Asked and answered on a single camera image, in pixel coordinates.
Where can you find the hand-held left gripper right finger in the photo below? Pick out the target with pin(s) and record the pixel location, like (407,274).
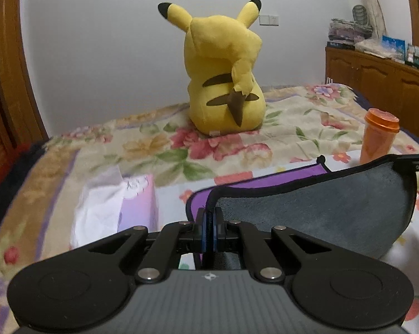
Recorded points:
(213,229)

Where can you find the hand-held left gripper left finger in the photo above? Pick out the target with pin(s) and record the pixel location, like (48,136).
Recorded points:
(204,230)

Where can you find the grey purple towel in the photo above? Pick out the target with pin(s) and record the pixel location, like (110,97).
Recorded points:
(310,201)

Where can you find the orange plastic cup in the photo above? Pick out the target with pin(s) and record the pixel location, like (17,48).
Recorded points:
(378,135)

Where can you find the floral blanket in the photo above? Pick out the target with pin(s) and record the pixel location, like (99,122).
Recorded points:
(181,153)

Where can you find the purple tissue pack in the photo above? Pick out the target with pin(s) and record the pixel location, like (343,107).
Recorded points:
(120,203)

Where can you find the wooden cabinet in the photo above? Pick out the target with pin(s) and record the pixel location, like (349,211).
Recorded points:
(380,80)

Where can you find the blue picture card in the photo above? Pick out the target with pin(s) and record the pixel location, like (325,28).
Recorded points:
(393,48)

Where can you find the clutter pile on cabinet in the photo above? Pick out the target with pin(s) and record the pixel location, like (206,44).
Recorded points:
(348,33)

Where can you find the yellow plush toy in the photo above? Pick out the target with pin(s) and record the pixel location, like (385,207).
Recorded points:
(221,73)

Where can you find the white wall switch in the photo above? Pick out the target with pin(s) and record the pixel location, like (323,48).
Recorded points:
(268,20)

